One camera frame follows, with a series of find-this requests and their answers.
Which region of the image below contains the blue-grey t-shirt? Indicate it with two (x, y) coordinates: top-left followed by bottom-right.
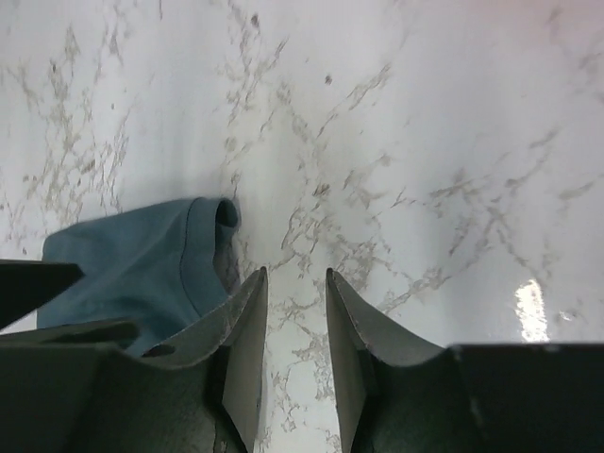
(37, 198), (239, 356)

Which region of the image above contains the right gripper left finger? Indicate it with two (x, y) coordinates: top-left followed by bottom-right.
(1, 269), (268, 452)

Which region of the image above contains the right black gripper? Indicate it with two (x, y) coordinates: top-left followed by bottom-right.
(0, 258), (143, 348)

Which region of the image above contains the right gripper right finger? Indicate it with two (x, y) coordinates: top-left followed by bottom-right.
(326, 270), (603, 452)

